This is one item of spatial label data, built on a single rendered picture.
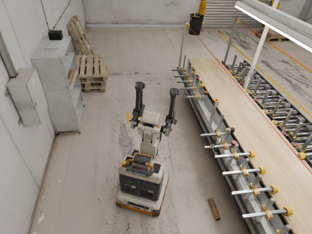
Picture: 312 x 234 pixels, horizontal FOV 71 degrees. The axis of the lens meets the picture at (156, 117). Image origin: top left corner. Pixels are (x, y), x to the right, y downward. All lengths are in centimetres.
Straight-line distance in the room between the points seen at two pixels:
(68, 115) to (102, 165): 109
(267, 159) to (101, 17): 841
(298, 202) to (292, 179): 29
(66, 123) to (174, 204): 238
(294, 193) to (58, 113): 366
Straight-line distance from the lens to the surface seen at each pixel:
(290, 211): 270
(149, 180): 275
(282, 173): 308
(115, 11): 987
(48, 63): 371
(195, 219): 339
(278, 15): 279
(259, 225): 280
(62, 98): 400
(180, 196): 352
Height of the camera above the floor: 300
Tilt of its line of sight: 39 degrees down
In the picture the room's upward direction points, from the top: 4 degrees clockwise
